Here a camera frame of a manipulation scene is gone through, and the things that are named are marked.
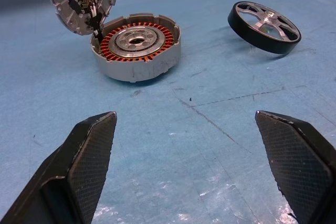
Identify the silver motor stator housing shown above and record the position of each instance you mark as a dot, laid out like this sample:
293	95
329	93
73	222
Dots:
136	72

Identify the silver motor cover circuit board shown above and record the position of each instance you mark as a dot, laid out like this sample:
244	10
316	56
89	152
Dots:
65	11

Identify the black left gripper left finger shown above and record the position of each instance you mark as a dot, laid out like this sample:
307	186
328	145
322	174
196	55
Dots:
78	171

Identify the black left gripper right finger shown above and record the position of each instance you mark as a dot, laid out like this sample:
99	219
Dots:
302	171

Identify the blue table cover sheet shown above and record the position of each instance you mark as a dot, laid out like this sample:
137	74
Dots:
168	155

